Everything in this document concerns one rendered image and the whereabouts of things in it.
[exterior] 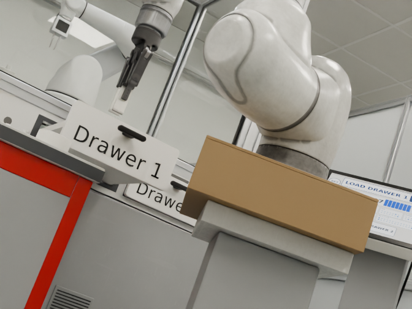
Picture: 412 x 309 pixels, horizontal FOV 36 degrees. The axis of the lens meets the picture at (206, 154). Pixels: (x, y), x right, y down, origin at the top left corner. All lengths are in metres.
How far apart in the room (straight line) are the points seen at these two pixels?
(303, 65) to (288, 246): 0.33
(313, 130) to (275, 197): 0.19
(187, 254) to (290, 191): 0.90
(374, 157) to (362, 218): 2.49
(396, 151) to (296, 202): 2.39
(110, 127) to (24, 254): 0.44
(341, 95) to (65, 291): 0.97
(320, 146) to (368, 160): 2.41
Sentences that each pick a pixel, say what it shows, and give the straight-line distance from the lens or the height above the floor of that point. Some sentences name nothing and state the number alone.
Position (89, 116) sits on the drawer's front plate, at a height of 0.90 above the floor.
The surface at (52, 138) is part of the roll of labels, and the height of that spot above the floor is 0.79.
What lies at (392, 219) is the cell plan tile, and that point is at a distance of 2.10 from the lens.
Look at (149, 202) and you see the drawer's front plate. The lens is 1.92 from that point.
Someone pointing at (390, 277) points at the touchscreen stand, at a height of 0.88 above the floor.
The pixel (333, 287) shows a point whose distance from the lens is 3.50.
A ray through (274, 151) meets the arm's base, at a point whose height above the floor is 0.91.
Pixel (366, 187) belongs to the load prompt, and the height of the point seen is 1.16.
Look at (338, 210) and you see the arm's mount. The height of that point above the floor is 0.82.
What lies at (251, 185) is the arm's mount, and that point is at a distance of 1.13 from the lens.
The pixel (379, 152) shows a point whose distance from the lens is 3.63.
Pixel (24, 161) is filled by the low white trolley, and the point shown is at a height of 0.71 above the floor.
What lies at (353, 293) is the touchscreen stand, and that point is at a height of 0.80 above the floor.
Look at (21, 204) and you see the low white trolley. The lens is 1.21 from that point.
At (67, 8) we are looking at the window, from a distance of 1.94.
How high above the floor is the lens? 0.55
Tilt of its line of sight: 14 degrees up
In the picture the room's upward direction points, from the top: 20 degrees clockwise
